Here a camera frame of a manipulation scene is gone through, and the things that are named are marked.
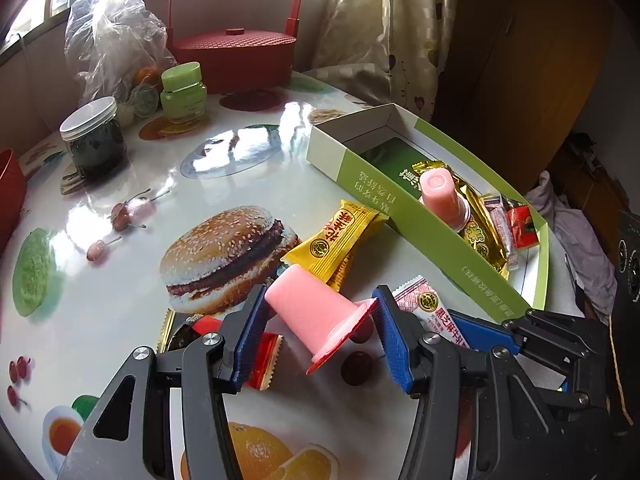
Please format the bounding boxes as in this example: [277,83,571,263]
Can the pink jelly cup red lid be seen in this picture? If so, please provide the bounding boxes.
[265,264,378,375]

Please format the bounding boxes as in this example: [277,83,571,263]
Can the yellow peanut candy packet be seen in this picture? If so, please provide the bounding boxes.
[281,200,388,292]

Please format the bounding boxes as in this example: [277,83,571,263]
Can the gold candy bar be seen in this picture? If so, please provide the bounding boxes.
[480,194,512,259]

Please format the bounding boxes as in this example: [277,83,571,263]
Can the white red candy packet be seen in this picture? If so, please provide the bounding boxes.
[392,275,470,349]
[484,196,518,271]

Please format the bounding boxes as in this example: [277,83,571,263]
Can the long yellow snack packet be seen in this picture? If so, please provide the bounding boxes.
[411,160,509,278]

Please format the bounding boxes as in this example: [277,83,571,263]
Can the crumpled cloth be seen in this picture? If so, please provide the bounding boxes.
[525,170,617,325]

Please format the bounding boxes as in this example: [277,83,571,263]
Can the red triangular snack packet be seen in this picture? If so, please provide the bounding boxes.
[156,308,286,392]

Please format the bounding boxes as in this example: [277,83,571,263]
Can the green cardboard box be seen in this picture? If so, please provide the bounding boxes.
[307,104,550,322]

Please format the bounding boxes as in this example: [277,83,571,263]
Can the red oval tray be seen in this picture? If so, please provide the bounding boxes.
[0,148,27,252]

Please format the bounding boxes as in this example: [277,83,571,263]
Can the dark wooden cabinet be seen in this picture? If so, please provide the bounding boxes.
[433,0,639,192]

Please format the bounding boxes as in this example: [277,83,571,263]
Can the dark jar white lid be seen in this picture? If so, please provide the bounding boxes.
[58,96,127,182]

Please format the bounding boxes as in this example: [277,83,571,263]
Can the beige patterned curtain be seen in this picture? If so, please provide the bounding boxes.
[308,0,457,120]

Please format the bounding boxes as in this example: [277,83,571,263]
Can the green glass jar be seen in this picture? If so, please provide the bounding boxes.
[160,62,207,124]

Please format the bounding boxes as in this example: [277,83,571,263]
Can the clear plastic bag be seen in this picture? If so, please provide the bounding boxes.
[64,0,176,105]

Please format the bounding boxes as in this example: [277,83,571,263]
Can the red basket with handle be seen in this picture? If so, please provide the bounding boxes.
[167,0,302,94]

